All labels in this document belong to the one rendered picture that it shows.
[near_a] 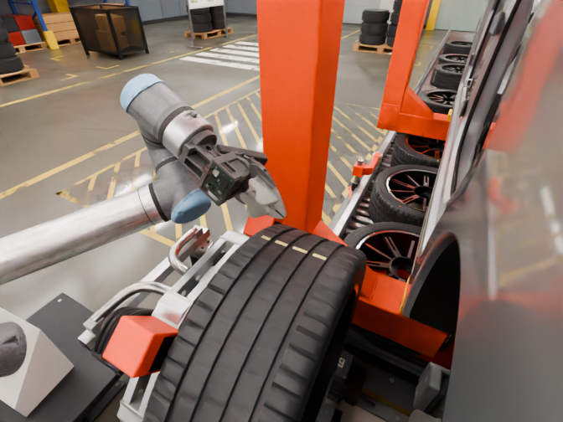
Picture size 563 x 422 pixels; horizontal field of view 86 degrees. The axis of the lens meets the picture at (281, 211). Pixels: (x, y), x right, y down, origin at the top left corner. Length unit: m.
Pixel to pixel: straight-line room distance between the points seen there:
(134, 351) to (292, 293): 0.26
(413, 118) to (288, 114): 2.05
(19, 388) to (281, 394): 1.21
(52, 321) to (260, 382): 1.49
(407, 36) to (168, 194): 2.30
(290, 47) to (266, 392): 0.70
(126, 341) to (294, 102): 0.63
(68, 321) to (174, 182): 1.28
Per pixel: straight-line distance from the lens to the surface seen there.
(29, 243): 0.74
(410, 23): 2.68
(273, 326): 0.51
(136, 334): 0.57
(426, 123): 2.81
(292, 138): 0.86
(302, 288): 0.54
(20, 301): 2.55
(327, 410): 1.47
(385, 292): 1.22
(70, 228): 0.71
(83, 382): 1.63
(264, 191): 0.55
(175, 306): 0.62
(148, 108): 0.62
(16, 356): 1.52
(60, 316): 1.88
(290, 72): 0.81
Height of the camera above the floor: 1.61
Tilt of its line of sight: 39 degrees down
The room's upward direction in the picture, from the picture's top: straight up
